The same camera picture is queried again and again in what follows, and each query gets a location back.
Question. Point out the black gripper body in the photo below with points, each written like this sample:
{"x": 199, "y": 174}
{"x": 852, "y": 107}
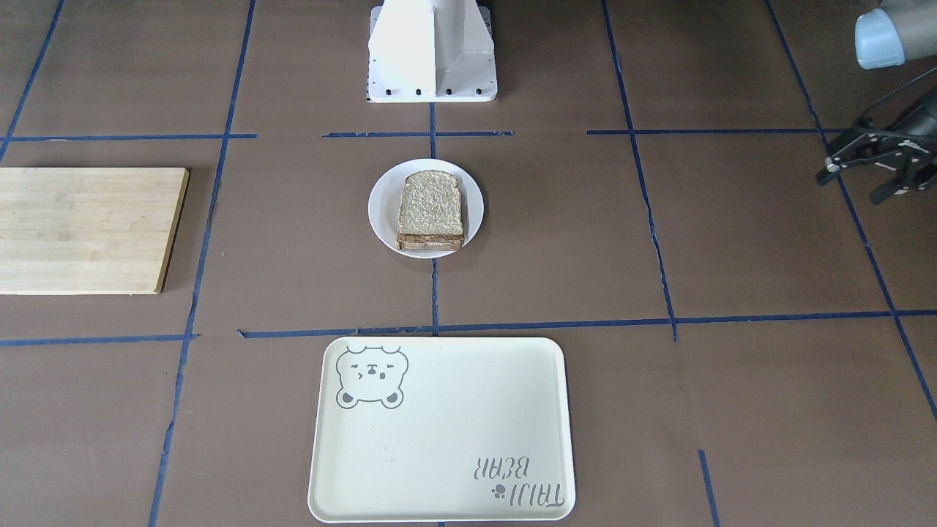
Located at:
{"x": 921, "y": 129}

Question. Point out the bread slice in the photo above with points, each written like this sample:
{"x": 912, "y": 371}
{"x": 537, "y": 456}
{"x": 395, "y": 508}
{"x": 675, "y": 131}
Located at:
{"x": 429, "y": 242}
{"x": 430, "y": 205}

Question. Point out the white round plate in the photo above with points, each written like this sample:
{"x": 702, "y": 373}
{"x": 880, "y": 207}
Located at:
{"x": 384, "y": 203}

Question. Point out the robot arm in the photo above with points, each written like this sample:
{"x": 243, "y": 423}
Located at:
{"x": 895, "y": 33}

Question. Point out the cream bear tray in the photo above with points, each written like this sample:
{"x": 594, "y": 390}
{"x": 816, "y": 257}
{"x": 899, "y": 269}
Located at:
{"x": 442, "y": 430}

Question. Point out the wooden cutting board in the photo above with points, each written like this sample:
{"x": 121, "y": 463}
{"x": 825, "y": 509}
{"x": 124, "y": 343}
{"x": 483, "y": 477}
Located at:
{"x": 88, "y": 231}

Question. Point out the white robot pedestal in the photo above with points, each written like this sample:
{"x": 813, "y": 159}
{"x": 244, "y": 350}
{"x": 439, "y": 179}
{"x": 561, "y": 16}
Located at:
{"x": 431, "y": 52}

